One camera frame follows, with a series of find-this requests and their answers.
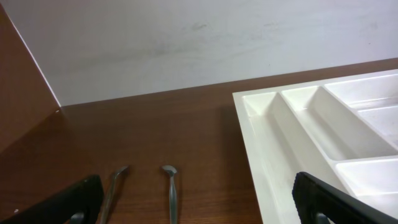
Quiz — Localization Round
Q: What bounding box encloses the white plastic cutlery tray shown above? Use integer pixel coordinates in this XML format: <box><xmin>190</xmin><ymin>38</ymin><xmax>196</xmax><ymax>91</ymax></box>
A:
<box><xmin>233</xmin><ymin>70</ymin><xmax>397</xmax><ymax>223</ymax></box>

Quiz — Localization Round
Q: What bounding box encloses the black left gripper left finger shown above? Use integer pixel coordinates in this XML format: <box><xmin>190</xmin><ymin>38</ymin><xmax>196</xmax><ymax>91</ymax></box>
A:
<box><xmin>1</xmin><ymin>175</ymin><xmax>104</xmax><ymax>224</ymax></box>

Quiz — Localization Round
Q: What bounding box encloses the right small metal spoon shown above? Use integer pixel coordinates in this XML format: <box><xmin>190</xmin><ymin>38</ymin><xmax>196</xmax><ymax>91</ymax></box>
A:
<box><xmin>162</xmin><ymin>165</ymin><xmax>178</xmax><ymax>224</ymax></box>

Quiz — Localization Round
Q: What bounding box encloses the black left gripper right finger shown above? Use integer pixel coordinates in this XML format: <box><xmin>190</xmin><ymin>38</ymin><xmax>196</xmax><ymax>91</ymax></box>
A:
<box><xmin>292</xmin><ymin>172</ymin><xmax>397</xmax><ymax>224</ymax></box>

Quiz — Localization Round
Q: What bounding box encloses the small metal spoon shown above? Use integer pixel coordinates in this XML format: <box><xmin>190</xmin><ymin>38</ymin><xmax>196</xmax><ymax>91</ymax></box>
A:
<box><xmin>99</xmin><ymin>166</ymin><xmax>129</xmax><ymax>224</ymax></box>
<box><xmin>162</xmin><ymin>165</ymin><xmax>178</xmax><ymax>224</ymax></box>

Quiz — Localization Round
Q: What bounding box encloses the brown wooden side panel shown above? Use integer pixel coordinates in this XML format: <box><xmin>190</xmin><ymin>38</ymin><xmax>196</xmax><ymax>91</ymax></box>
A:
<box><xmin>1</xmin><ymin>7</ymin><xmax>60</xmax><ymax>151</ymax></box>

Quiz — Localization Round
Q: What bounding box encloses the left small metal spoon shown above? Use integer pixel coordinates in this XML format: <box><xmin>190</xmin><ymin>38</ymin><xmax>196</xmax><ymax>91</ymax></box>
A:
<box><xmin>99</xmin><ymin>166</ymin><xmax>129</xmax><ymax>224</ymax></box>

